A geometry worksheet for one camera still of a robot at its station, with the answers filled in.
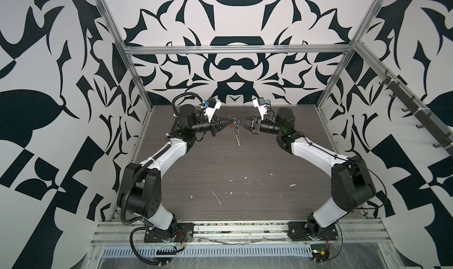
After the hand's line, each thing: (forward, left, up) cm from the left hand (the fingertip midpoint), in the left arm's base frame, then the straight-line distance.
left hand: (234, 116), depth 74 cm
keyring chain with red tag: (-3, 0, -3) cm, 4 cm away
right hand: (-2, -2, -2) cm, 3 cm away
